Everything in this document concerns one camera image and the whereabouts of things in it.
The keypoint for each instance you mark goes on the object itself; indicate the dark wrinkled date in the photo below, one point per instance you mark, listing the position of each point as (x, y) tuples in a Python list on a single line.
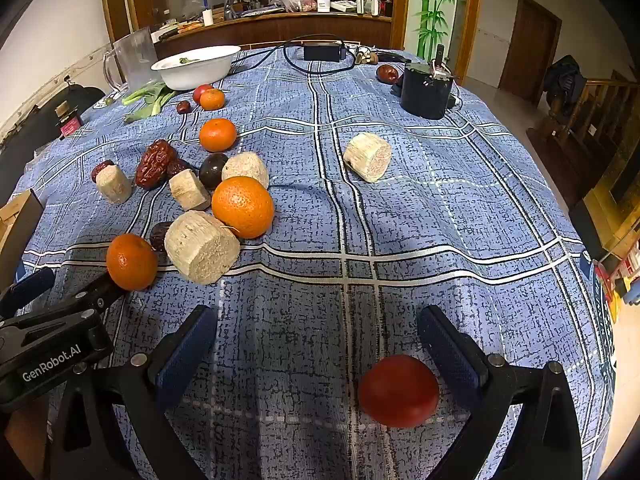
[(159, 235)]

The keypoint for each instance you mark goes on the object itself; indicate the green leaves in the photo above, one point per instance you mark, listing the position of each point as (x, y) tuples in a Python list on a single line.
[(188, 60)]

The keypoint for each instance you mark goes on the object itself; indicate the small mandarin orange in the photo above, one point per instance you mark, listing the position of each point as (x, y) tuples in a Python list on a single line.
[(218, 135), (213, 100), (132, 262)]

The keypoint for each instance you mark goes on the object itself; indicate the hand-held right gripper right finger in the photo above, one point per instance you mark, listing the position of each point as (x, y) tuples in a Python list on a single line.
[(450, 360)]

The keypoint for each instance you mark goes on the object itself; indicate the cardboard tray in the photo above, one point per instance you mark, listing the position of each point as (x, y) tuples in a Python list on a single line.
[(15, 230)]

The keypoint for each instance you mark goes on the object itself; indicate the round patterned plate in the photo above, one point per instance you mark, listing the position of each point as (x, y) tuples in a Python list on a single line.
[(119, 96)]

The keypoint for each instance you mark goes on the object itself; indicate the small round red jujube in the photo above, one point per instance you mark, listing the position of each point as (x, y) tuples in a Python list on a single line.
[(184, 107)]

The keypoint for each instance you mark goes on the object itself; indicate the small clear bottle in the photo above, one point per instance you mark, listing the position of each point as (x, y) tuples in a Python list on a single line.
[(228, 5)]

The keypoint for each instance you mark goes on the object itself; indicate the small brown object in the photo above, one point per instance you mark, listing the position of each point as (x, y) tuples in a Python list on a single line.
[(366, 56)]

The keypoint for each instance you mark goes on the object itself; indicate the small red label bottle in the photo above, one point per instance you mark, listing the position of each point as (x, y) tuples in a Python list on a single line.
[(68, 122)]

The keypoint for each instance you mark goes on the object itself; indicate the wooden door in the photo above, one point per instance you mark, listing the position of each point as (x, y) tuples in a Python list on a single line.
[(530, 45)]

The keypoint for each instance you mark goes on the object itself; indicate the dark purple passion fruit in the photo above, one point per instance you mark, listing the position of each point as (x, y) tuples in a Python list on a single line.
[(212, 170)]

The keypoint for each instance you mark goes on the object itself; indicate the large orange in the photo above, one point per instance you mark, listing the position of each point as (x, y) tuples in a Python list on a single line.
[(243, 206)]

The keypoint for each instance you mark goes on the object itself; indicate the black power adapter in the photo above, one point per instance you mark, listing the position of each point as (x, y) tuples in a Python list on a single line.
[(324, 51)]

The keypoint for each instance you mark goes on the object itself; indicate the white boxes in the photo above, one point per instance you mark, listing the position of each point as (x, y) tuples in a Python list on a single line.
[(367, 5)]

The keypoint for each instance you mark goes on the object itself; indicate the small white cup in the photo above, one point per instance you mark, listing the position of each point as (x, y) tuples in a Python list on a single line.
[(208, 17)]

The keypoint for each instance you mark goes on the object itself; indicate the green bok choy stalk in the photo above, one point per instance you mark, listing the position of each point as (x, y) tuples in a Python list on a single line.
[(142, 93)]

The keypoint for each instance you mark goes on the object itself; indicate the large peeled sugarcane piece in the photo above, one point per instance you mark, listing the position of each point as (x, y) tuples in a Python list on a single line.
[(201, 247)]

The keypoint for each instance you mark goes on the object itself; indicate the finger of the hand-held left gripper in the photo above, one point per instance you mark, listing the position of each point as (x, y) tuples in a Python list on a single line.
[(27, 287), (95, 295)]

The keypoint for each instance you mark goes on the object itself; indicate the large wrinkled red date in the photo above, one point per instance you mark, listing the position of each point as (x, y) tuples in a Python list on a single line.
[(155, 164)]

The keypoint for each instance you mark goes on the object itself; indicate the bamboo wall painting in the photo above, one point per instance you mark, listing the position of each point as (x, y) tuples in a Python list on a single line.
[(432, 5)]

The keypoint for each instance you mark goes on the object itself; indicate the dark jacket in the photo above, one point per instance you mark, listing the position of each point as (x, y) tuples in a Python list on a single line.
[(565, 80)]

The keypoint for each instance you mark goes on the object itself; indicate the green vegetable leaf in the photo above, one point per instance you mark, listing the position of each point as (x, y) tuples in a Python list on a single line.
[(150, 109)]

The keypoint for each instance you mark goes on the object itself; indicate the wooden counter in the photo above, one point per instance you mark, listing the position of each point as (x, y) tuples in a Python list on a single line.
[(270, 30)]

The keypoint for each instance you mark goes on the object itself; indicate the clear plastic pitcher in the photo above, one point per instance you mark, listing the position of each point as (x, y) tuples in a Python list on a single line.
[(135, 57)]

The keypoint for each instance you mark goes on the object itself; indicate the colourful packets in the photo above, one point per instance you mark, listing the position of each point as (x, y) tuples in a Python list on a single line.
[(617, 280)]

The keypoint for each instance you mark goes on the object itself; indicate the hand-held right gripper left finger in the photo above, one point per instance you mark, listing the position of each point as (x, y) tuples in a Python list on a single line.
[(182, 360)]

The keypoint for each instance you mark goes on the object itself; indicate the white enamel basin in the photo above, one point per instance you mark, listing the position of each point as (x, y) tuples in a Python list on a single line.
[(196, 70)]

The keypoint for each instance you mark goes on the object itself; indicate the large red tomato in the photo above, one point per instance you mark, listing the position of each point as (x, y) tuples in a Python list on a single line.
[(398, 391)]

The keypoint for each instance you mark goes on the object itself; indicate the small red tomato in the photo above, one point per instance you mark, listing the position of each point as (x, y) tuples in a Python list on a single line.
[(199, 92)]

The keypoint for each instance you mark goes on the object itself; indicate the dark red round fruit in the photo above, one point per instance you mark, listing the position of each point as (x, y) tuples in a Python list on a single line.
[(387, 74)]

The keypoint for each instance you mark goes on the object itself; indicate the blue plaid tablecloth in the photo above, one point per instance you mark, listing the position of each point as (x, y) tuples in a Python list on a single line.
[(425, 220)]

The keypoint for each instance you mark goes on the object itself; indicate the black sofa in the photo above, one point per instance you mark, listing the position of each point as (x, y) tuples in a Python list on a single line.
[(30, 135)]

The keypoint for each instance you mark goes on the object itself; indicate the wooden stair railing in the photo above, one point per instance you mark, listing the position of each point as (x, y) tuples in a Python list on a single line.
[(600, 105)]

